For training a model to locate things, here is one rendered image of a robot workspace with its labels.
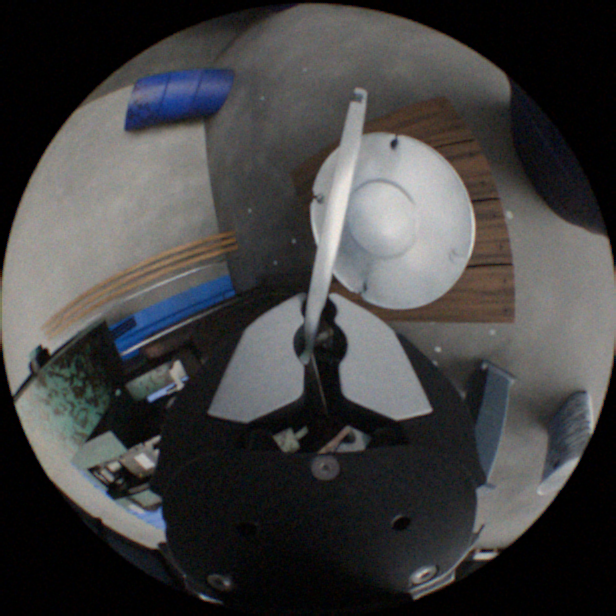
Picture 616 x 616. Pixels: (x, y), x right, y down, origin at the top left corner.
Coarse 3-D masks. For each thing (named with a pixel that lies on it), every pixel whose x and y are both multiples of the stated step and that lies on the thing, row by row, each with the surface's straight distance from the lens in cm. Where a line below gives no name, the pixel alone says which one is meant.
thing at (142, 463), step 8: (144, 424) 89; (152, 424) 86; (160, 424) 83; (144, 432) 85; (152, 432) 82; (160, 432) 79; (152, 440) 80; (152, 448) 83; (128, 456) 88; (136, 456) 87; (144, 456) 86; (152, 456) 86; (128, 464) 91; (136, 464) 90; (144, 464) 89; (152, 464) 89; (136, 472) 94; (144, 472) 93; (152, 472) 93
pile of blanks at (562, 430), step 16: (576, 400) 105; (560, 416) 106; (576, 416) 100; (592, 416) 110; (560, 432) 99; (576, 432) 96; (592, 432) 103; (560, 448) 96; (576, 448) 93; (544, 464) 103; (560, 464) 91
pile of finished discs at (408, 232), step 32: (384, 160) 34; (416, 160) 32; (320, 192) 41; (352, 192) 36; (384, 192) 33; (416, 192) 32; (448, 192) 31; (320, 224) 41; (352, 224) 36; (384, 224) 33; (416, 224) 31; (448, 224) 30; (352, 256) 38; (384, 256) 34; (416, 256) 32; (448, 256) 31; (352, 288) 40; (384, 288) 36; (416, 288) 33; (448, 288) 31
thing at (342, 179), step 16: (352, 112) 11; (352, 128) 10; (352, 144) 9; (336, 160) 9; (352, 160) 9; (336, 176) 9; (352, 176) 9; (336, 192) 8; (336, 208) 8; (336, 224) 8; (320, 240) 8; (336, 240) 8; (320, 256) 9; (320, 272) 9; (320, 288) 9; (320, 304) 10; (304, 320) 10; (320, 320) 11; (304, 352) 13
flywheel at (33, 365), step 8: (40, 344) 94; (32, 352) 91; (40, 352) 89; (48, 352) 92; (32, 360) 89; (40, 360) 88; (48, 360) 90; (32, 368) 90; (40, 368) 88; (32, 376) 93
